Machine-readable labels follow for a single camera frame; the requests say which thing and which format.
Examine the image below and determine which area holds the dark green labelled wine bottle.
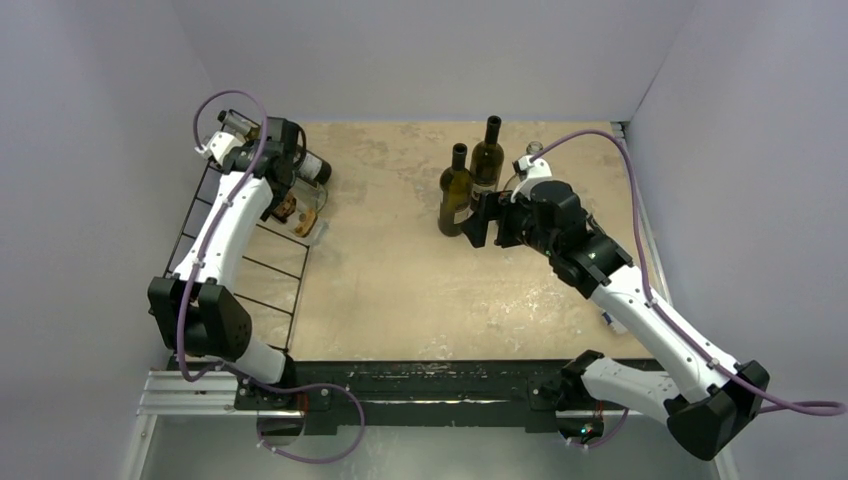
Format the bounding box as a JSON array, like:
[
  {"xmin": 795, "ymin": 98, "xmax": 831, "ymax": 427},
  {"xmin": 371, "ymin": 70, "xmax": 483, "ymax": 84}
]
[{"xmin": 217, "ymin": 109, "xmax": 332, "ymax": 185}]

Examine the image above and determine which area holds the square clear liquor bottle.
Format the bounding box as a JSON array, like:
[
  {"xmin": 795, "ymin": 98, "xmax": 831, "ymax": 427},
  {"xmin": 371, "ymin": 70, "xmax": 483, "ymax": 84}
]
[{"xmin": 270, "ymin": 192, "xmax": 328, "ymax": 246}]

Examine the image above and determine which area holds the clear wine bottle dark label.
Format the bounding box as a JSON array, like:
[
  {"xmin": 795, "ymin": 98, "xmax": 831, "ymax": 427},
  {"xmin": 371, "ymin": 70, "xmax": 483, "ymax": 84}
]
[{"xmin": 290, "ymin": 178, "xmax": 328, "ymax": 214}]

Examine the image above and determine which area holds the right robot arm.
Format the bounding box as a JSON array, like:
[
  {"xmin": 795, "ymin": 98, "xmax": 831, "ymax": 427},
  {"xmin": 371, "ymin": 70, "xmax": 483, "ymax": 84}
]
[{"xmin": 461, "ymin": 180, "xmax": 770, "ymax": 461}]

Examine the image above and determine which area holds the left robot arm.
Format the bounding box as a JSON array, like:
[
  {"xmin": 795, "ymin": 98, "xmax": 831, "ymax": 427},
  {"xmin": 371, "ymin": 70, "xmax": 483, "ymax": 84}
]
[{"xmin": 147, "ymin": 117, "xmax": 306, "ymax": 409}]

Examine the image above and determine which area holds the dark green bottle front left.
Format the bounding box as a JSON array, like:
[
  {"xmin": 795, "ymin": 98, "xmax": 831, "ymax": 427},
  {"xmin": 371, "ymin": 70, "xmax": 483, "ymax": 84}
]
[{"xmin": 437, "ymin": 143, "xmax": 472, "ymax": 237}]

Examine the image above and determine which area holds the dark green bottle back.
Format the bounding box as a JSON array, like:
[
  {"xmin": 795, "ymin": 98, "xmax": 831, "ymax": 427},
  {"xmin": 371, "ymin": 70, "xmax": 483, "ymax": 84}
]
[{"xmin": 470, "ymin": 115, "xmax": 504, "ymax": 201}]

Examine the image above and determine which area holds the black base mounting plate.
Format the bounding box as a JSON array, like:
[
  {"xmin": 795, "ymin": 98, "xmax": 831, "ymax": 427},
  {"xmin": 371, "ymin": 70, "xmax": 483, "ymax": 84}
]
[{"xmin": 166, "ymin": 360, "xmax": 667, "ymax": 437}]

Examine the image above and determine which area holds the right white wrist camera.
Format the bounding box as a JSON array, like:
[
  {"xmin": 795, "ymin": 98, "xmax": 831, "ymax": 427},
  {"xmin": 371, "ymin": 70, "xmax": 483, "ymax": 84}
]
[{"xmin": 510, "ymin": 155, "xmax": 553, "ymax": 203}]

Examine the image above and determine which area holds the black wire wine rack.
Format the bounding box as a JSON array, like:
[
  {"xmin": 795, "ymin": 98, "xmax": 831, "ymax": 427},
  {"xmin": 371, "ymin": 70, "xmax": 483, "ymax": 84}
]
[{"xmin": 165, "ymin": 161, "xmax": 314, "ymax": 347}]

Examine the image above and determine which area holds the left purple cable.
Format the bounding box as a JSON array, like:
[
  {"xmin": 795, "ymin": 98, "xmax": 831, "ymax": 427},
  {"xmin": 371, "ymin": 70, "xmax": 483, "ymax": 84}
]
[{"xmin": 174, "ymin": 89, "xmax": 367, "ymax": 465}]

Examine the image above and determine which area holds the purple cable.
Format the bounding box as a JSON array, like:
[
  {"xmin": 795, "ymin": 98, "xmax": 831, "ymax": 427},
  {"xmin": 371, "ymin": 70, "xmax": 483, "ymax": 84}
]
[
  {"xmin": 174, "ymin": 89, "xmax": 367, "ymax": 465},
  {"xmin": 526, "ymin": 129, "xmax": 848, "ymax": 419}
]

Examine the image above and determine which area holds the aluminium frame rail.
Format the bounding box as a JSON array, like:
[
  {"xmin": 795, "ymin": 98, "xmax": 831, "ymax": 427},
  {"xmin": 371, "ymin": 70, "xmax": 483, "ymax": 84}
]
[{"xmin": 119, "ymin": 371, "xmax": 739, "ymax": 479}]

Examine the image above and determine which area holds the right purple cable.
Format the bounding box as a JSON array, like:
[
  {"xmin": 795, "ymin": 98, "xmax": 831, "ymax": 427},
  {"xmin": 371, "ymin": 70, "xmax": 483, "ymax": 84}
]
[{"xmin": 526, "ymin": 129, "xmax": 848, "ymax": 419}]

